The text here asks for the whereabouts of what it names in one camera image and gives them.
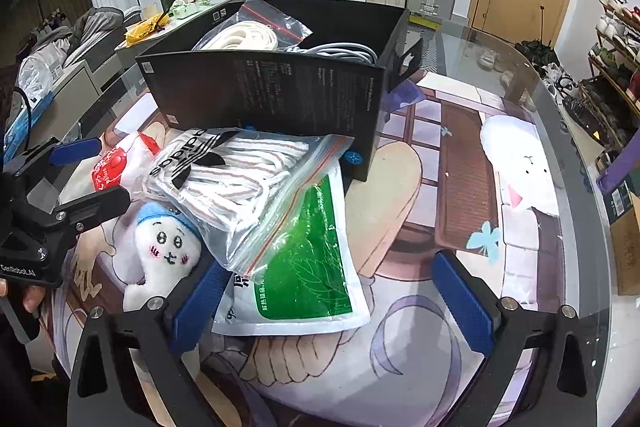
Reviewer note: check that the zip bag of striped laces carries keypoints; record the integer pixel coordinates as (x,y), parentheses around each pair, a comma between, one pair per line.
(240,187)

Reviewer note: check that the red and white packet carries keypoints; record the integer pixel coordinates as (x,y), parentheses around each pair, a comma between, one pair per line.
(112,169)

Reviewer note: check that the clear plastic bag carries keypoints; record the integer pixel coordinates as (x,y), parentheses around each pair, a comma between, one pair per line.
(42,77)

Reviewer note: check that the printed cartoon desk mat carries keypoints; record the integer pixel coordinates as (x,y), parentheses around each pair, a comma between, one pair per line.
(450,157)

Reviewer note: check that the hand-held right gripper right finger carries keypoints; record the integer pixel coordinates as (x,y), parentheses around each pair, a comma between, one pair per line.
(462,302)

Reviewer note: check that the white plush toy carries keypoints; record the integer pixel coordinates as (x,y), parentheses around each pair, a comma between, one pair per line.
(160,247)

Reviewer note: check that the grey side table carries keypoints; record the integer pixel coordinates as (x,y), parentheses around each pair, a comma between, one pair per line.
(220,2)

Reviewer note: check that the grey low cabinet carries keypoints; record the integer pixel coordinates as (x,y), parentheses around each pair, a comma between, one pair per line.
(85,92)

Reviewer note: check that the clothes rack with garments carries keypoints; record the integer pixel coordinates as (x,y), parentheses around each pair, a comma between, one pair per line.
(55,24)

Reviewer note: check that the row of assorted shoes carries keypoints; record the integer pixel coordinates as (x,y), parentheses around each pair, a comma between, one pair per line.
(620,42)

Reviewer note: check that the grey down jacket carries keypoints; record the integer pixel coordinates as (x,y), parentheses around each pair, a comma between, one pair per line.
(95,32)

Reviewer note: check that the green and white packet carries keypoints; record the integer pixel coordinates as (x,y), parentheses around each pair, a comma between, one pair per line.
(300,267)

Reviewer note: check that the brown cardboard carton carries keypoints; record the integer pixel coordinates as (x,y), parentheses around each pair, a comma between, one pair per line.
(627,242)

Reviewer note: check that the wooden shoe rack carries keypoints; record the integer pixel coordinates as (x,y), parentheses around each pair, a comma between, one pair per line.
(607,79)

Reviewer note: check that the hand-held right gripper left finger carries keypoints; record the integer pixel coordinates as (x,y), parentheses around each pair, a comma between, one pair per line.
(197,307)

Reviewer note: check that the person's left hand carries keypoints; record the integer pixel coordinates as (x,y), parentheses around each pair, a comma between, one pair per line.
(35,299)

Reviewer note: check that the black cardboard box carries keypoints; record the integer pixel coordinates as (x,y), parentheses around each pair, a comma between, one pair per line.
(250,87)

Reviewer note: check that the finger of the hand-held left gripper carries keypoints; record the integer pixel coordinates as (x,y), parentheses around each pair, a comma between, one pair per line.
(75,151)
(100,204)

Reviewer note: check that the black trash bag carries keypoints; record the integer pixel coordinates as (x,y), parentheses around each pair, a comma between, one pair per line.
(585,114)

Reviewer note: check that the yellow plastic bag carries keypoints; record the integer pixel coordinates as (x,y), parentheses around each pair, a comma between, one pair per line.
(145,32)

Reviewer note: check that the black umbrella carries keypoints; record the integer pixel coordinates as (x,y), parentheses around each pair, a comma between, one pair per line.
(537,49)

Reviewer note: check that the white slipper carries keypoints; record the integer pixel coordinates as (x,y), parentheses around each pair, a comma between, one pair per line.
(488,59)

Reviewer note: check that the pile of shoes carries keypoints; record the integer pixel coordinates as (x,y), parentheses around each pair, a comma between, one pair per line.
(560,79)

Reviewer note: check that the pale green cloth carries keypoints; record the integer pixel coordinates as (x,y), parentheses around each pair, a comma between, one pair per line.
(187,8)

